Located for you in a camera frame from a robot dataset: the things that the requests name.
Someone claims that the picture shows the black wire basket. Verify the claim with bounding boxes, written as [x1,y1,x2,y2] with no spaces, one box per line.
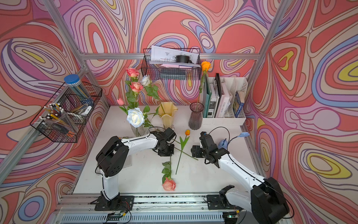
[30,82,103,143]
[141,47,202,81]

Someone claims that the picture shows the orange rose tall stem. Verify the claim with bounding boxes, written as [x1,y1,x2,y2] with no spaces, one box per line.
[197,61,211,103]

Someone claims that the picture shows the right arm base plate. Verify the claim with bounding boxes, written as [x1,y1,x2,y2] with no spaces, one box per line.
[204,194,243,211]

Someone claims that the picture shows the small pink rosebud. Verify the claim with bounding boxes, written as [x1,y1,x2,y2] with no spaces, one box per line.
[117,98,129,115]

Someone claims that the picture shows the black white magazine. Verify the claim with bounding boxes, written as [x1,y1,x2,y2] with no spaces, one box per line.
[208,82,220,118]

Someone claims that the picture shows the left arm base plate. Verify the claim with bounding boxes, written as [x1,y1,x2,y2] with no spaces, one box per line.
[90,195,135,211]

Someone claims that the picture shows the blue treehouse book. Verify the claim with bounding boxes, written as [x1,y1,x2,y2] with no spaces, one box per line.
[233,91,245,118]

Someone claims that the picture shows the clear glass vase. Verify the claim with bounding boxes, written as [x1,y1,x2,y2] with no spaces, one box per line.
[130,124,150,137]

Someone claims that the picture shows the pink rose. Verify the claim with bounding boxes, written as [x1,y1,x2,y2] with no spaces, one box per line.
[126,68,140,85]
[162,157,176,191]
[128,82,143,109]

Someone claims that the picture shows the white plastic book organizer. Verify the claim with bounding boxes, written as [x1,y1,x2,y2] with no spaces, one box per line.
[200,76,248,126]

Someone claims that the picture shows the black wire basket left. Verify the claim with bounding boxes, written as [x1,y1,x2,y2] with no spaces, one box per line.
[30,82,103,143]

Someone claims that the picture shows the yellow ruffled vase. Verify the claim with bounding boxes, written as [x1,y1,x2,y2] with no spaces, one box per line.
[158,102,178,130]

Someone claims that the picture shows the black tape roll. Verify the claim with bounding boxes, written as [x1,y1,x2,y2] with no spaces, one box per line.
[175,55,192,63]

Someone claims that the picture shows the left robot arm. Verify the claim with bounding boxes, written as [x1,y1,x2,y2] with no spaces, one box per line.
[96,128,176,202]

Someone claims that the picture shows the white papers in basket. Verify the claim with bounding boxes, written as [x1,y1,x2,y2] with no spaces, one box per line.
[149,45,201,68]

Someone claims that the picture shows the small orange tulip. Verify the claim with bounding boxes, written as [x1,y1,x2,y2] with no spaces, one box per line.
[175,129,190,174]

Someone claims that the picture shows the blue desk lamp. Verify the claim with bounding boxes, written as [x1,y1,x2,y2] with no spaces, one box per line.
[218,132,250,150]

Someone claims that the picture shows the purple ribbed glass vase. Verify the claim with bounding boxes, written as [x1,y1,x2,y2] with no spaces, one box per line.
[188,102,204,130]

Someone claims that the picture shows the teal green folder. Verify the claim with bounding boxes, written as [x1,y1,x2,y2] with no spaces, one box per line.
[203,75,211,118]

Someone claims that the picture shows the cup of pencils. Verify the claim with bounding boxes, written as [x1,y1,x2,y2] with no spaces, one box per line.
[39,103,78,136]

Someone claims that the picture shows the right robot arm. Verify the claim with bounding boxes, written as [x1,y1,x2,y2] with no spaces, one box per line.
[199,132,290,224]

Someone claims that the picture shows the blue lid pencil jar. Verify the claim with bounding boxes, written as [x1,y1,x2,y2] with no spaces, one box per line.
[64,74,94,106]

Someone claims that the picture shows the pink book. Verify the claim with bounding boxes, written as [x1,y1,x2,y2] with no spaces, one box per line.
[215,82,230,118]

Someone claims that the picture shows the black wire basket back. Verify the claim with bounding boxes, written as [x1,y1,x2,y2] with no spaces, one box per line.
[141,47,202,81]

